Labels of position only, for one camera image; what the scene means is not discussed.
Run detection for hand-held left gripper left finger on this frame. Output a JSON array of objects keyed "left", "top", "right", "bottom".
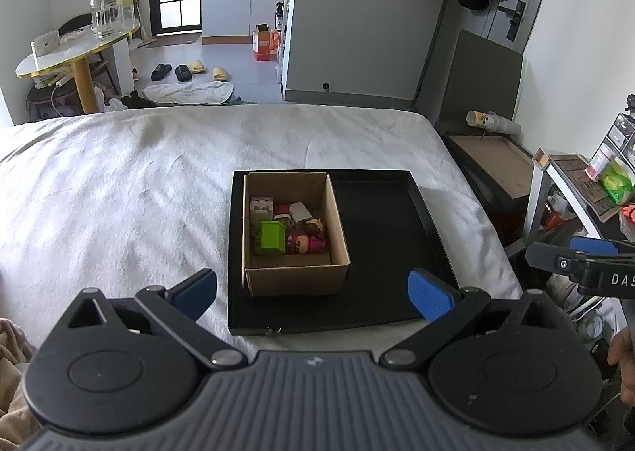
[{"left": 63, "top": 269, "right": 249, "bottom": 373}]

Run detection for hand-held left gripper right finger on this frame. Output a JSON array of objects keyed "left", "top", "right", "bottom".
[{"left": 379, "top": 269, "right": 571, "bottom": 375}]

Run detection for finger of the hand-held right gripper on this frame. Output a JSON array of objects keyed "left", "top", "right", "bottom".
[
  {"left": 525, "top": 242, "right": 586, "bottom": 279},
  {"left": 569, "top": 236, "right": 622, "bottom": 255}
]

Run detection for black tray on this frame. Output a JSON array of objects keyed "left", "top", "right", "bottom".
[{"left": 227, "top": 168, "right": 460, "bottom": 336}]

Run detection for green toy block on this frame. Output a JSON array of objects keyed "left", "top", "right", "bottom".
[{"left": 254, "top": 220, "right": 289, "bottom": 256}]

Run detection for brown cardboard box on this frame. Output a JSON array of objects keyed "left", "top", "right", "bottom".
[{"left": 242, "top": 172, "right": 352, "bottom": 297}]

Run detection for purple toy block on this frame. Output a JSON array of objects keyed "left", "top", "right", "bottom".
[{"left": 249, "top": 196, "right": 275, "bottom": 224}]

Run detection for pink doll figure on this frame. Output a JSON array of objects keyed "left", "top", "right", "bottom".
[{"left": 288, "top": 230, "right": 329, "bottom": 255}]

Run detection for person's right hand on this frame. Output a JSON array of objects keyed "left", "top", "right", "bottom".
[{"left": 607, "top": 329, "right": 635, "bottom": 407}]

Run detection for orange crate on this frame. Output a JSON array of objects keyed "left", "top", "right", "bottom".
[{"left": 543, "top": 198, "right": 579, "bottom": 230}]

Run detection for brown engraved board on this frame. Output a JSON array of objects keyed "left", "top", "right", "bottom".
[{"left": 552, "top": 156, "right": 627, "bottom": 223}]

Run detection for white desk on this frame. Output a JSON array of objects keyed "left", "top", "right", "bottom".
[{"left": 523, "top": 148, "right": 635, "bottom": 258}]

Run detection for green tissue pack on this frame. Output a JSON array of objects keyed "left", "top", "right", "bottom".
[{"left": 598, "top": 158, "right": 635, "bottom": 207}]

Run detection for pink and white bottle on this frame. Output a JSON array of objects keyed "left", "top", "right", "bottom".
[{"left": 585, "top": 144, "right": 616, "bottom": 182}]

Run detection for black-framed brown board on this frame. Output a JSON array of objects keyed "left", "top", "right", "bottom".
[{"left": 441, "top": 131, "right": 537, "bottom": 244}]

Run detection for small drawer unit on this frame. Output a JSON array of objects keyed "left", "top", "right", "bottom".
[{"left": 605, "top": 111, "right": 635, "bottom": 159}]

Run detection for white fluffy blanket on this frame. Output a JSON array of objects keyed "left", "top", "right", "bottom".
[{"left": 0, "top": 104, "right": 523, "bottom": 349}]

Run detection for stack of paper cups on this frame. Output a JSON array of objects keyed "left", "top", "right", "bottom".
[{"left": 466, "top": 110, "right": 522, "bottom": 135}]

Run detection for grey leaning board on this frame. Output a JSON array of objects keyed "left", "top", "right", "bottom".
[{"left": 439, "top": 29, "right": 525, "bottom": 135}]

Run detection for white floor towel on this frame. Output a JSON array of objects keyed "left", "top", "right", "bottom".
[{"left": 142, "top": 81, "right": 234, "bottom": 107}]

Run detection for beige blanket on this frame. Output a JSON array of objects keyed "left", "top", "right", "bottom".
[{"left": 0, "top": 317, "right": 38, "bottom": 450}]

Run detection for white plastic bag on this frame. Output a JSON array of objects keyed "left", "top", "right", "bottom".
[{"left": 102, "top": 89, "right": 128, "bottom": 113}]

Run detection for dark stool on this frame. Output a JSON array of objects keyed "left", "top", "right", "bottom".
[{"left": 27, "top": 84, "right": 81, "bottom": 123}]

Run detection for orange cardboard box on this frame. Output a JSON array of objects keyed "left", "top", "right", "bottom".
[{"left": 252, "top": 23, "right": 281, "bottom": 63}]

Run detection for white power strip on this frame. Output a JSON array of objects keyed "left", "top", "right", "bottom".
[{"left": 32, "top": 71, "right": 75, "bottom": 88}]

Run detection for round gold-rimmed table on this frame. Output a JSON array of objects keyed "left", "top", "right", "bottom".
[{"left": 16, "top": 17, "right": 142, "bottom": 115}]

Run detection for white kitchen cabinet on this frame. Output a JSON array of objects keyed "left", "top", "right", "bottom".
[{"left": 200, "top": 0, "right": 294, "bottom": 46}]

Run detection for white box on table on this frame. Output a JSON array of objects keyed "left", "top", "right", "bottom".
[{"left": 31, "top": 32, "right": 62, "bottom": 58}]

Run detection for clear glass bottle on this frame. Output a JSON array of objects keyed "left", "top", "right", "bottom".
[{"left": 90, "top": 0, "right": 123, "bottom": 40}]

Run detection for black door lock handle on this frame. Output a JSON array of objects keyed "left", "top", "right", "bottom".
[{"left": 498, "top": 0, "right": 527, "bottom": 42}]

